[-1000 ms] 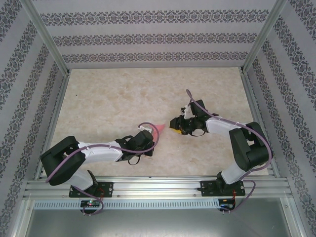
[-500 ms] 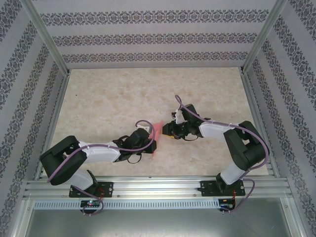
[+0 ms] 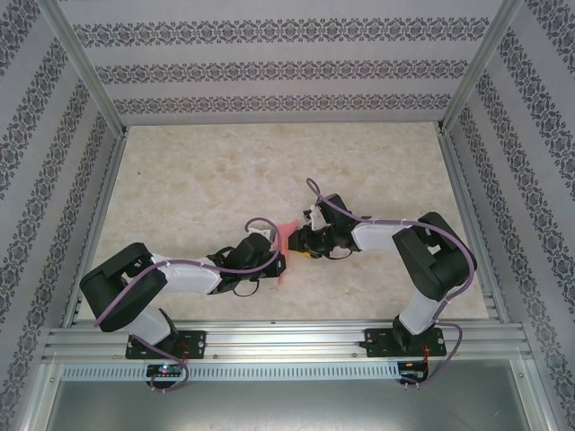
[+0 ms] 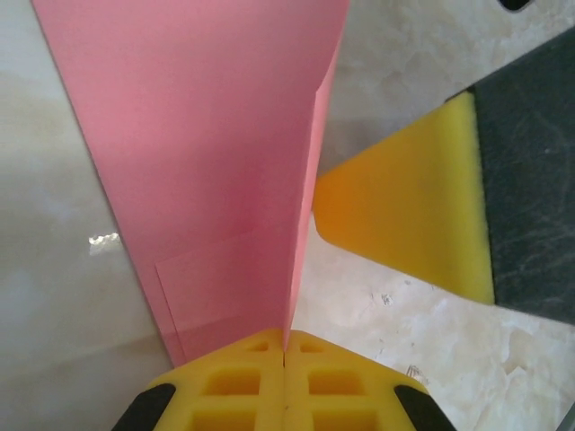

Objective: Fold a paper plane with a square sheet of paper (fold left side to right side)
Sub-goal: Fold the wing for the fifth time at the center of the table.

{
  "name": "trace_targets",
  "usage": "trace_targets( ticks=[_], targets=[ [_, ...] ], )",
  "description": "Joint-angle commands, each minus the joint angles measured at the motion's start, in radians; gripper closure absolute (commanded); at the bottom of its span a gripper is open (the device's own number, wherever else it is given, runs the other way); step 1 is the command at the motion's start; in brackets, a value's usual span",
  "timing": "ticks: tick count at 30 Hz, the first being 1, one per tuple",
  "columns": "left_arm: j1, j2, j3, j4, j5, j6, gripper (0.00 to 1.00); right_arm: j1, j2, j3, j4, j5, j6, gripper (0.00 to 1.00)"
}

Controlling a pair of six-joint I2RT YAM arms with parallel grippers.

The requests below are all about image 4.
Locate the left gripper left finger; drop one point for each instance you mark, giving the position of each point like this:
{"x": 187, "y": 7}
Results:
{"x": 233, "y": 395}

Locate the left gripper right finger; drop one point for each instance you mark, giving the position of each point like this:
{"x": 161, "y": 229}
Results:
{"x": 337, "y": 395}

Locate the pink paper sheet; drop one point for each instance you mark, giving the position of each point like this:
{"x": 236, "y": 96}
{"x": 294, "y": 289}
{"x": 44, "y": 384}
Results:
{"x": 202, "y": 157}

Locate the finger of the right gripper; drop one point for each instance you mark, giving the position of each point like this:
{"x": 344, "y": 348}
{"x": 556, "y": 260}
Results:
{"x": 427, "y": 202}

